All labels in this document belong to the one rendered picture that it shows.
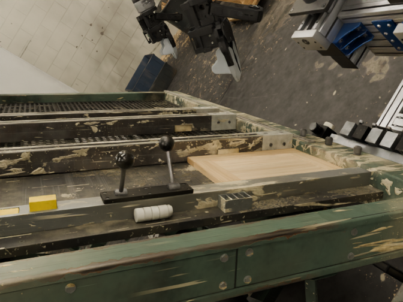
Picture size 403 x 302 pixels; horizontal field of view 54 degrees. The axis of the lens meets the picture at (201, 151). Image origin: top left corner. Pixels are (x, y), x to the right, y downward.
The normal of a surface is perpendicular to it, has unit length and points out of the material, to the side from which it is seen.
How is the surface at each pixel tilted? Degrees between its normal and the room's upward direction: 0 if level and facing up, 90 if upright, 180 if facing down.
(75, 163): 90
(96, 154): 90
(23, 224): 90
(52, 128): 90
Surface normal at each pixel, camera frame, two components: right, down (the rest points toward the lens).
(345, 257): 0.39, 0.25
